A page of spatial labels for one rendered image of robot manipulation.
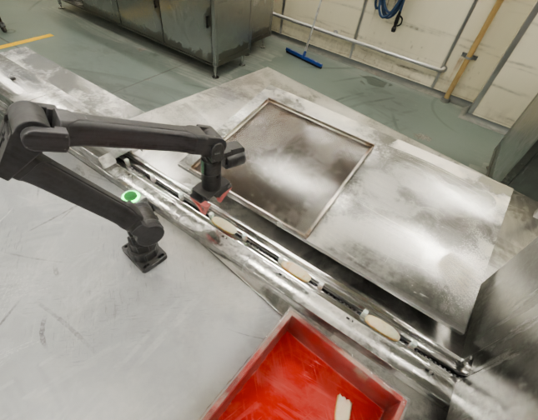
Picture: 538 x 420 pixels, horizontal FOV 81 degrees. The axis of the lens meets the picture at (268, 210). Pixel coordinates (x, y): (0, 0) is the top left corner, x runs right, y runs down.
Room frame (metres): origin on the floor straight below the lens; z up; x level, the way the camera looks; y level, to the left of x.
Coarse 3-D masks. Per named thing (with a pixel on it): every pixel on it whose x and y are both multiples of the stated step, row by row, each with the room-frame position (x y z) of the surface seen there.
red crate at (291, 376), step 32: (288, 352) 0.29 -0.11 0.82; (256, 384) 0.21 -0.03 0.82; (288, 384) 0.22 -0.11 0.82; (320, 384) 0.23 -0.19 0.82; (352, 384) 0.24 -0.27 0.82; (224, 416) 0.13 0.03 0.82; (256, 416) 0.14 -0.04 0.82; (288, 416) 0.15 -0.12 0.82; (320, 416) 0.16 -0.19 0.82; (352, 416) 0.17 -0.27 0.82
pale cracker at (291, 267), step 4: (284, 264) 0.53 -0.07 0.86; (288, 264) 0.53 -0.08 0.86; (292, 264) 0.53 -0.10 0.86; (284, 268) 0.52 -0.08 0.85; (288, 268) 0.52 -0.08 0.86; (292, 268) 0.52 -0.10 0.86; (296, 268) 0.52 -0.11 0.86; (300, 268) 0.53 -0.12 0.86; (292, 272) 0.51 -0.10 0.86; (296, 272) 0.51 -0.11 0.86; (300, 272) 0.51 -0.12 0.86; (304, 272) 0.51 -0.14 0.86; (296, 276) 0.50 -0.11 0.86; (300, 276) 0.50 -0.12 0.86; (304, 276) 0.50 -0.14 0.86; (308, 276) 0.50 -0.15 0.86; (304, 280) 0.49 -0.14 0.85; (308, 280) 0.49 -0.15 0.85
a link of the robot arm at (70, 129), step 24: (48, 120) 0.49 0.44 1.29; (72, 120) 0.47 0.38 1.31; (96, 120) 0.51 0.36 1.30; (120, 120) 0.54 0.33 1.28; (24, 144) 0.39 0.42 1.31; (48, 144) 0.41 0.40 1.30; (72, 144) 0.45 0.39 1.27; (96, 144) 0.48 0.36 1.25; (120, 144) 0.51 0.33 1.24; (144, 144) 0.54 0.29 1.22; (168, 144) 0.58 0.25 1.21; (192, 144) 0.61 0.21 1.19
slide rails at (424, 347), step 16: (192, 208) 0.70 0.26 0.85; (240, 240) 0.60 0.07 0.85; (256, 240) 0.61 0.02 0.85; (288, 272) 0.51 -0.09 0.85; (336, 288) 0.48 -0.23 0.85; (336, 304) 0.43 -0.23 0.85; (352, 304) 0.44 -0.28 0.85; (384, 320) 0.41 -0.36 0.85; (384, 336) 0.36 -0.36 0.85; (416, 352) 0.33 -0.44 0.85; (432, 352) 0.34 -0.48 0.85
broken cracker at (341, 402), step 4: (340, 396) 0.21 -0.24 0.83; (336, 400) 0.20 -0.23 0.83; (340, 400) 0.20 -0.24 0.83; (344, 400) 0.20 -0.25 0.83; (348, 400) 0.20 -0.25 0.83; (336, 404) 0.19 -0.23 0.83; (340, 404) 0.19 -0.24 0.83; (344, 404) 0.19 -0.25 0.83; (348, 404) 0.19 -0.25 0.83; (336, 408) 0.18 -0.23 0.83; (340, 408) 0.18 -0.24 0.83; (344, 408) 0.18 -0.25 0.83; (348, 408) 0.18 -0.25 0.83; (336, 412) 0.17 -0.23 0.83; (340, 412) 0.17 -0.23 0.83; (344, 412) 0.17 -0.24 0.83; (348, 412) 0.17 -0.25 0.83; (336, 416) 0.16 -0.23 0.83; (340, 416) 0.16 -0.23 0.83; (344, 416) 0.17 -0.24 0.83; (348, 416) 0.17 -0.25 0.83
